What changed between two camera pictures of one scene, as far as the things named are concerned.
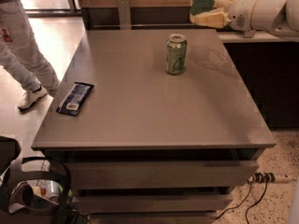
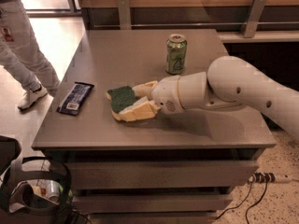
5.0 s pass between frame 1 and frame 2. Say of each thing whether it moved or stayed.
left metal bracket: stayed
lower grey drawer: stayed
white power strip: stayed
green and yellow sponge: moved
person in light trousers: stayed
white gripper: moved
